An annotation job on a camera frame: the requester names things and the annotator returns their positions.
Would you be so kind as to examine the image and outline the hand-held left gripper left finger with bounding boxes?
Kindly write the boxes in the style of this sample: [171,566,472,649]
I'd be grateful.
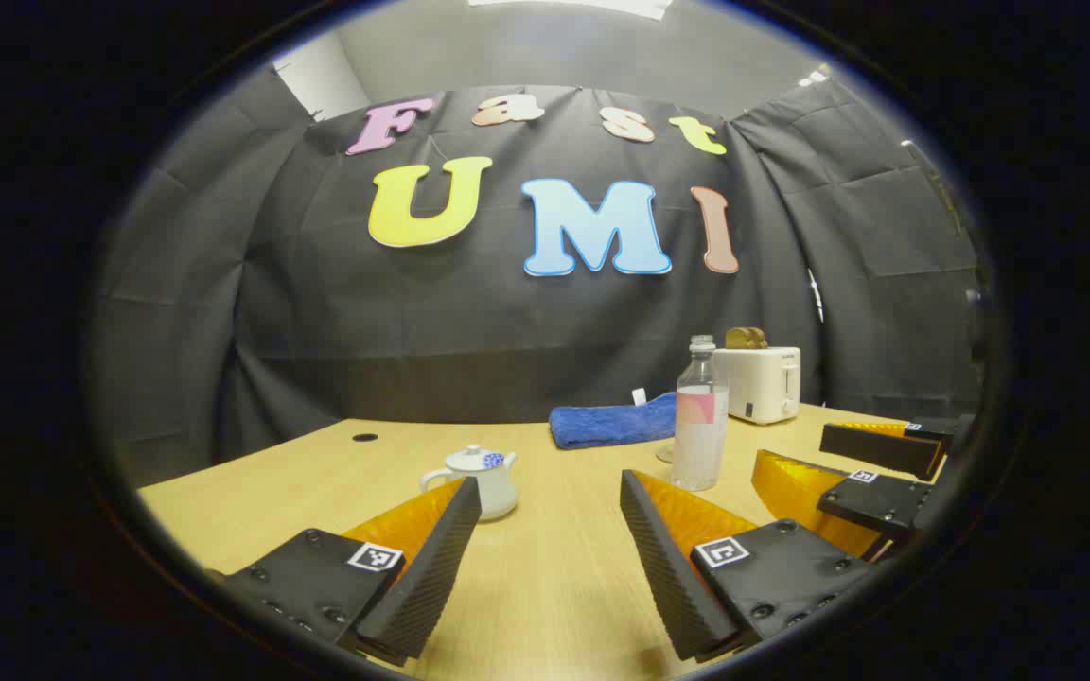
[209,476,483,668]

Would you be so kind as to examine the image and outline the white toaster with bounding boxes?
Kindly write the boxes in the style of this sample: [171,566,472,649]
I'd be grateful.
[713,346,802,425]

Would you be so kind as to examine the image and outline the ceiling light panel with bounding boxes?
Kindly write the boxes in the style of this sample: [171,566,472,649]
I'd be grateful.
[467,0,674,22]

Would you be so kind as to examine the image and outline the white teacup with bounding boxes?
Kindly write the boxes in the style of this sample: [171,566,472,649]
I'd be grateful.
[420,445,519,522]

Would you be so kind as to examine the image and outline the black backdrop cloth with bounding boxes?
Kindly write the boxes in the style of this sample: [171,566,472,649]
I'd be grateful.
[91,83,986,488]

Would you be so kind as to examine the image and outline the blue towel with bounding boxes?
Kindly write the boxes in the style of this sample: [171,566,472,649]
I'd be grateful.
[549,388,678,450]

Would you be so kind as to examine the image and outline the clear water bottle pink label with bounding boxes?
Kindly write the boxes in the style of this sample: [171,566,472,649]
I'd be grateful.
[671,335,730,492]

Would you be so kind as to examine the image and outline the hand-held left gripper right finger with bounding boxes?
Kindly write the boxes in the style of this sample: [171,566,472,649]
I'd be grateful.
[620,469,879,663]

